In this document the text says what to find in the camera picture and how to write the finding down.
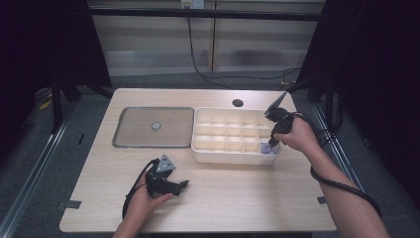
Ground person's right hand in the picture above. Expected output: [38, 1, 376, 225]
[272, 117, 321, 158]

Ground yellow floor item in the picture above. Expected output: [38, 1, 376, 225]
[39, 98, 54, 112]

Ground black curtain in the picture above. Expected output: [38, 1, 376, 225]
[0, 0, 114, 160]
[286, 0, 420, 202]

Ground white divided storage box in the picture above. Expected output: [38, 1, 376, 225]
[190, 107, 282, 167]

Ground black wall cable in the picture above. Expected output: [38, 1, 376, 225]
[185, 17, 302, 91]

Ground person's left hand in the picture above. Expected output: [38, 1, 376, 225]
[126, 173, 175, 226]

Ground black horizontal bar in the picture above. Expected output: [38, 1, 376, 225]
[88, 7, 327, 23]

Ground light purple knitted cloth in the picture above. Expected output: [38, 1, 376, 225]
[260, 142, 279, 156]

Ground metal floor rail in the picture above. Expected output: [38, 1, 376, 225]
[311, 104, 392, 238]
[0, 100, 78, 238]

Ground white wall socket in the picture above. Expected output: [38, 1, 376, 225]
[180, 0, 206, 10]

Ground left hand-held gripper cable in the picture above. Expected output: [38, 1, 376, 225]
[121, 158, 160, 221]

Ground black metal stand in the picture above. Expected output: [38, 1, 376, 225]
[50, 75, 64, 134]

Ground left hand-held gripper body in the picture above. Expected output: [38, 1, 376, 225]
[145, 154, 181, 198]

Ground black floor cables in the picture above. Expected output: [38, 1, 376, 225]
[313, 126, 335, 156]

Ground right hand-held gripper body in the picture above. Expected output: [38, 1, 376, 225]
[262, 90, 295, 141]

